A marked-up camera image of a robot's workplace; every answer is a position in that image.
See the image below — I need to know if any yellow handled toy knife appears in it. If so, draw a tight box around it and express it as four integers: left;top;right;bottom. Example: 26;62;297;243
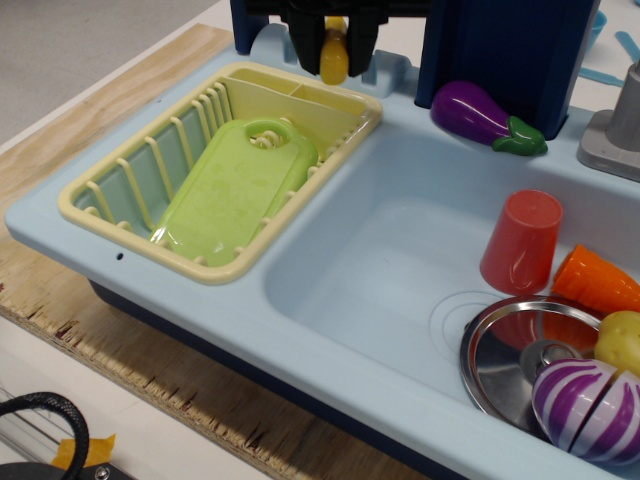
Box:
319;16;349;85

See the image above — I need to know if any yellow tape piece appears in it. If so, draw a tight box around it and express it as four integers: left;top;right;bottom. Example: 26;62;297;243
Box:
51;434;117;470

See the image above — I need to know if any cream dish drying rack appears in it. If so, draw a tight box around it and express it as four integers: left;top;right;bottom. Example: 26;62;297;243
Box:
58;62;383;284

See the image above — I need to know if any purple toy eggplant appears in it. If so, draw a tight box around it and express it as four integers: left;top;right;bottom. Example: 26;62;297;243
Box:
430;80;548;156

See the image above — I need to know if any purple striped toy onion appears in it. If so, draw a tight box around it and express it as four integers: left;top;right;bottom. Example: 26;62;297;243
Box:
532;359;639;466

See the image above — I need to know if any light blue toy spatula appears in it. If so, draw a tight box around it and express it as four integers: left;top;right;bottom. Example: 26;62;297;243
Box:
615;31;640;64

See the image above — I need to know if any light blue toy sink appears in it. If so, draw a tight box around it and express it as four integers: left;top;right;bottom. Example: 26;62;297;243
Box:
1;44;639;479

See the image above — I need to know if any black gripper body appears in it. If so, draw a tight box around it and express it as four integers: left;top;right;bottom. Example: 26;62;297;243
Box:
244;0;431;17

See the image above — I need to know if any dark metal bracket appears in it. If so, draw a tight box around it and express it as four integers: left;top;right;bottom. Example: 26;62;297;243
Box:
1;462;132;480

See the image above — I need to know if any red plastic cup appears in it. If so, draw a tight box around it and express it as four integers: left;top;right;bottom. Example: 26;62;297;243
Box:
480;190;564;296

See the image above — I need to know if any green plastic cutting board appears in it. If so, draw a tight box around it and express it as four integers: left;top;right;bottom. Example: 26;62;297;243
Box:
150;118;318;267

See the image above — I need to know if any wooden base board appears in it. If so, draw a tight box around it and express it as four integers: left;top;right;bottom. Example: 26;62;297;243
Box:
1;21;416;479

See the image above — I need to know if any grey toy faucet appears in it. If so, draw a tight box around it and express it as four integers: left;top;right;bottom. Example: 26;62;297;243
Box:
577;62;639;182

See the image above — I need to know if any yellow toy potato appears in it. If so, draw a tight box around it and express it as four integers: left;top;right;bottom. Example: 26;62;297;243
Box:
594;311;640;377

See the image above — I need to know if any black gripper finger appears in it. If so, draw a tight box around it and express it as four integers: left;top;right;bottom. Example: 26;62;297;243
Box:
346;14;389;77
281;12;325;75

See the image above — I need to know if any dark blue sink back panel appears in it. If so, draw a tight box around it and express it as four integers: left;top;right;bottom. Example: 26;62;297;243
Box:
415;0;600;140

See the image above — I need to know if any black braided cable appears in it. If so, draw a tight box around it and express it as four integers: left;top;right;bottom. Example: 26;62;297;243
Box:
0;391;91;480

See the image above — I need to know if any silver metal pot lid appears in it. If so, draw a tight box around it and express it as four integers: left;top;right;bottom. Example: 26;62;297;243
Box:
460;295;604;440

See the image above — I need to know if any orange toy carrot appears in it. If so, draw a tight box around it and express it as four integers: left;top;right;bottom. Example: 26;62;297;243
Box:
551;244;639;314

